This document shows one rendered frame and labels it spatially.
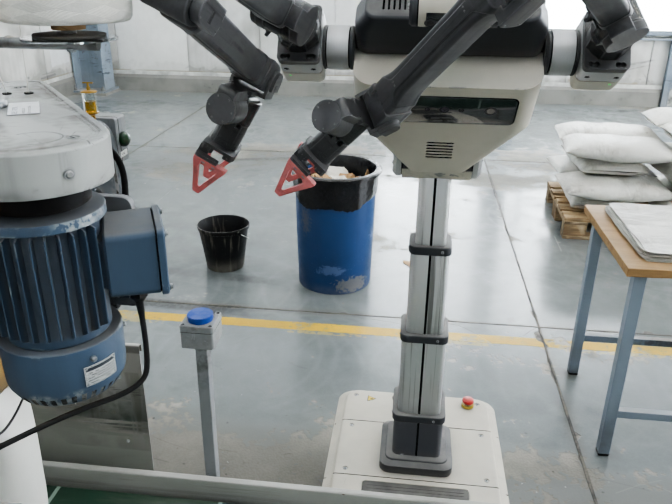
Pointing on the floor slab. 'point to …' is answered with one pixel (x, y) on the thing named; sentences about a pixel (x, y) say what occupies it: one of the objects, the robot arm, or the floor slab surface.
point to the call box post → (207, 412)
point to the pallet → (574, 217)
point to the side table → (605, 228)
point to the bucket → (224, 241)
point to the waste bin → (337, 227)
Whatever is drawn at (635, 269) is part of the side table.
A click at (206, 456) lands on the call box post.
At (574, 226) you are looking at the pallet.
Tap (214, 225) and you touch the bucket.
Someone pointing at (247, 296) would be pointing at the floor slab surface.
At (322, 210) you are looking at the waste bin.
